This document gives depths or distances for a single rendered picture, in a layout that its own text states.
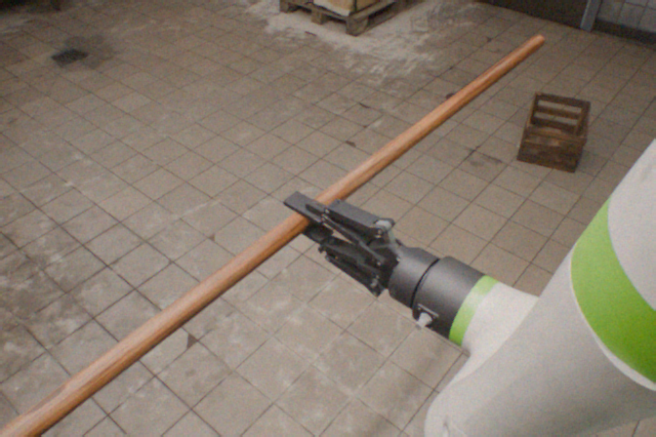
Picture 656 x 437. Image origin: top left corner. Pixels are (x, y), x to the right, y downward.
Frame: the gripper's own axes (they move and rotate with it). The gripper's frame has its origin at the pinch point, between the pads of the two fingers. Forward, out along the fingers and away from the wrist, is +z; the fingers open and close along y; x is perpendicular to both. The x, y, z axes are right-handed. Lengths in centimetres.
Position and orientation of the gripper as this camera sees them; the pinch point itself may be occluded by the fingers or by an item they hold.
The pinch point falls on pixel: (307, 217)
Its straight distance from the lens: 77.5
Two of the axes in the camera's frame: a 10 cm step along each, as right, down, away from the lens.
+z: -7.6, -4.3, 4.8
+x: 6.5, -5.2, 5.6
